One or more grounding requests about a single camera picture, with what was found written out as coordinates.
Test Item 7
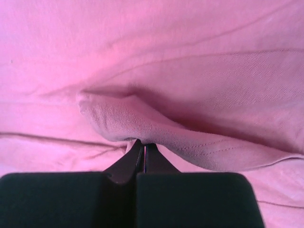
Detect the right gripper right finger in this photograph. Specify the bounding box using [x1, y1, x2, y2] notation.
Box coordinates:
[136, 144, 264, 228]

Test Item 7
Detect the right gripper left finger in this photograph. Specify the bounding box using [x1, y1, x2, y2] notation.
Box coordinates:
[0, 141, 143, 228]

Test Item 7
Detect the pink polo shirt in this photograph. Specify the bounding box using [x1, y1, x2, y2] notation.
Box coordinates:
[0, 0, 304, 228]

